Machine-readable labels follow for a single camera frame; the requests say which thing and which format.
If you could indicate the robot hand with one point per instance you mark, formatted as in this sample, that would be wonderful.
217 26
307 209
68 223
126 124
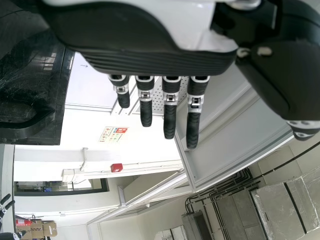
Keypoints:
4 205
140 32

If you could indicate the white conduit pipe elbow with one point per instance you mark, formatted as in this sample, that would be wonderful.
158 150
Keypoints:
84 160

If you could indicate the brown cardboard box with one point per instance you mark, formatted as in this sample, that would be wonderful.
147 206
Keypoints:
37 230
50 228

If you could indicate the dark framed window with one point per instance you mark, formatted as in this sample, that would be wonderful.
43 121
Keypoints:
60 187

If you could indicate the red fire alarm box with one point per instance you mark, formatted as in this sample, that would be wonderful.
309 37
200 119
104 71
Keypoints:
117 167

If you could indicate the grey metal box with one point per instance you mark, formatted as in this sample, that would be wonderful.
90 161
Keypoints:
196 226

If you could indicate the plastic wrapped grey cabinet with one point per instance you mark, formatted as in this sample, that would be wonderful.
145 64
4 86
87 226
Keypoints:
282 205

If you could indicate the white wall junction box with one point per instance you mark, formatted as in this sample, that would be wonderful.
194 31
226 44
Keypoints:
71 175

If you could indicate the wall safety poster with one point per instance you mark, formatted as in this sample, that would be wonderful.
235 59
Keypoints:
113 134

